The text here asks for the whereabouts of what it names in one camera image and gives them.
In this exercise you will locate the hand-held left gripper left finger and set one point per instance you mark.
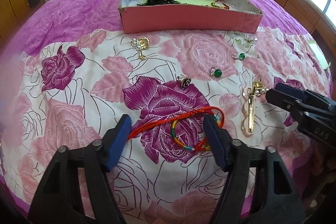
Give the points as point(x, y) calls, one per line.
point(118, 140)

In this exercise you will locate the black hanging pouch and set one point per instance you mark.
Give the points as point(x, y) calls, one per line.
point(33, 0)

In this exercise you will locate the gold pearl hair clip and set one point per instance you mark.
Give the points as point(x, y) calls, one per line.
point(250, 113)

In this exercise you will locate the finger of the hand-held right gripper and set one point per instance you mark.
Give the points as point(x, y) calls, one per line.
point(283, 100)
point(291, 91)

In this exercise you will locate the gold pearl brooch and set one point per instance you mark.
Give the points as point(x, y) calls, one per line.
point(143, 43)

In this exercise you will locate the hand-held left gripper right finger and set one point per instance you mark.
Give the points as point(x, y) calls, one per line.
point(215, 140)

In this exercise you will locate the floral pink purple blanket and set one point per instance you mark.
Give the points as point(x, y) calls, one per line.
point(78, 82)

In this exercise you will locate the brown wooden wardrobe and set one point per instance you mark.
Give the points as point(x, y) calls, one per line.
point(13, 3)

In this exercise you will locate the green bead earring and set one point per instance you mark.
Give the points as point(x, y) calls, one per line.
point(218, 72)
point(241, 56)

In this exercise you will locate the pink cardboard box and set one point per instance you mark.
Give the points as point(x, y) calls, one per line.
point(189, 19)

